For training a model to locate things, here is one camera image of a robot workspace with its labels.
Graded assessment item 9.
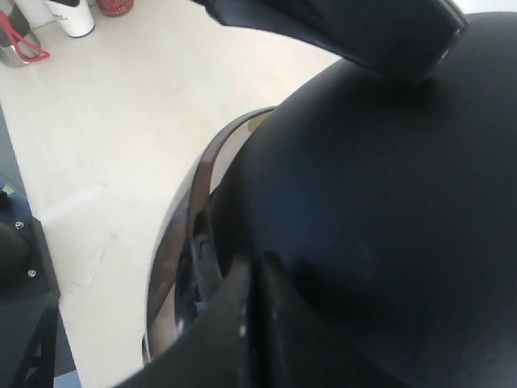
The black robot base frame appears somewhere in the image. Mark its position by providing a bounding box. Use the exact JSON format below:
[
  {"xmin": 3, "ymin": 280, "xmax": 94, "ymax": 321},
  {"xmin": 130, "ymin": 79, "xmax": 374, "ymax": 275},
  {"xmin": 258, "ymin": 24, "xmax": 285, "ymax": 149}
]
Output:
[{"xmin": 1, "ymin": 217, "xmax": 60, "ymax": 387}]

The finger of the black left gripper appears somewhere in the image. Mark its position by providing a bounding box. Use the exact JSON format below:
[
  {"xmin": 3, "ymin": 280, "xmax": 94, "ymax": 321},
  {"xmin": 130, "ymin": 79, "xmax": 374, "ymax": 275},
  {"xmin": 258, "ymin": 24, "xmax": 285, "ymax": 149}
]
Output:
[{"xmin": 200, "ymin": 0, "xmax": 468, "ymax": 82}]

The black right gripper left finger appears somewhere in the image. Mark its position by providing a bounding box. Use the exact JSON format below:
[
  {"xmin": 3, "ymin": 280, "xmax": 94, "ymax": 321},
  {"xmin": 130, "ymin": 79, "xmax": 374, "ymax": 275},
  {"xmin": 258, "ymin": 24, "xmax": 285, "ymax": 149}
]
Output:
[{"xmin": 119, "ymin": 258, "xmax": 253, "ymax": 388}]

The steel bottle with red strap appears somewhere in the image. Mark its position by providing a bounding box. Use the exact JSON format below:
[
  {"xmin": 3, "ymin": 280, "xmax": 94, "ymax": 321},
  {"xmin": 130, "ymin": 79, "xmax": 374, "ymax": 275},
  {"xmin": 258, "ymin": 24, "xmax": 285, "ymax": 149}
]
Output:
[{"xmin": 1, "ymin": 0, "xmax": 50, "ymax": 68}]

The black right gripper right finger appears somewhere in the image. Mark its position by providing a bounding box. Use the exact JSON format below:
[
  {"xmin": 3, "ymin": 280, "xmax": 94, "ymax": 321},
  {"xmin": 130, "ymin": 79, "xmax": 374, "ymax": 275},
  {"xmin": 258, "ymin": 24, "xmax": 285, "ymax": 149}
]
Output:
[{"xmin": 250, "ymin": 250, "xmax": 517, "ymax": 388}]

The white tumbler cup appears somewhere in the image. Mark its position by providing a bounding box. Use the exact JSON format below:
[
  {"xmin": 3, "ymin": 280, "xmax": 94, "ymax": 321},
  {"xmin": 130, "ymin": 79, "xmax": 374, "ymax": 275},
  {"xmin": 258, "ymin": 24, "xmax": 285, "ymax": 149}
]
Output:
[{"xmin": 44, "ymin": 0, "xmax": 95, "ymax": 38}]

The black helmet with tinted visor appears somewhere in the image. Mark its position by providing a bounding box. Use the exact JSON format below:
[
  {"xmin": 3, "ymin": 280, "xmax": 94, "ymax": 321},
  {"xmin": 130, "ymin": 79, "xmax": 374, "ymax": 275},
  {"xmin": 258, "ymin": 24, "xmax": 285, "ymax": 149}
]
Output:
[{"xmin": 144, "ymin": 11, "xmax": 516, "ymax": 387}]

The red patterned cup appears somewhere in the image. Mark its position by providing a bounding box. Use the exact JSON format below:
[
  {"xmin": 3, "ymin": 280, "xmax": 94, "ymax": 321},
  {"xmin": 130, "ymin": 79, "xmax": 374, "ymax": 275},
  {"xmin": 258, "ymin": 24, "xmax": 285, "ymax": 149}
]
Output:
[{"xmin": 97, "ymin": 0, "xmax": 134, "ymax": 18}]

